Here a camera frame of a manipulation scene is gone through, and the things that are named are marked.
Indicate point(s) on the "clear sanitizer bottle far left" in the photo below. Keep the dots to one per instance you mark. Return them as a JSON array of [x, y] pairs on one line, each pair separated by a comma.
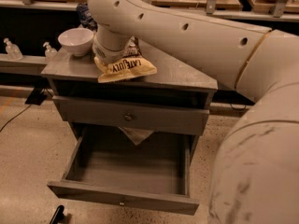
[[13, 50]]

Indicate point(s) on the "white bowl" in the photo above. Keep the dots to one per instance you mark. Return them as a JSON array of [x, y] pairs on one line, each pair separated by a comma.
[[77, 41]]

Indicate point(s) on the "blue and white chip bag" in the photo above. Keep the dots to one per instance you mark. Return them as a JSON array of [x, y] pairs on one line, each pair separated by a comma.
[[85, 17]]

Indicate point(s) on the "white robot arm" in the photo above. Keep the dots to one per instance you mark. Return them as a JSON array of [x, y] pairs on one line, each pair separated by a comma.
[[256, 172]]

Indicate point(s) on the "clear sanitizer bottle near cabinet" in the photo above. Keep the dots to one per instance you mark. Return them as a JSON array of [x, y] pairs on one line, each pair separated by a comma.
[[50, 52]]

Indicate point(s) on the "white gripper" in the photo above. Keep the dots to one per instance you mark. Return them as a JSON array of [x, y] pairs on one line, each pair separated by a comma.
[[107, 54]]

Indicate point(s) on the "black handle at bottom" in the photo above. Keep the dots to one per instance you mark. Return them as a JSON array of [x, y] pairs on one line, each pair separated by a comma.
[[58, 215]]

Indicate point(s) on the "closed grey top drawer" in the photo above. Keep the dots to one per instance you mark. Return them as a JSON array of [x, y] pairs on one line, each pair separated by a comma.
[[131, 115]]

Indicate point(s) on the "grey drawer cabinet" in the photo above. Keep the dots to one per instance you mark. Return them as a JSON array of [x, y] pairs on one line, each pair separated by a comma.
[[175, 84]]

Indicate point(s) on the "brown and yellow chip bag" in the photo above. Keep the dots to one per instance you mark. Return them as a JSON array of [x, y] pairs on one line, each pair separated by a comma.
[[131, 65]]

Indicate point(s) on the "open grey middle drawer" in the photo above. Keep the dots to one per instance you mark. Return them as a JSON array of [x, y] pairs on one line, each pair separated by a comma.
[[107, 167]]

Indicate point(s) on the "grey paper under drawer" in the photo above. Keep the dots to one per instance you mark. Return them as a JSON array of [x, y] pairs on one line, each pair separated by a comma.
[[137, 136]]

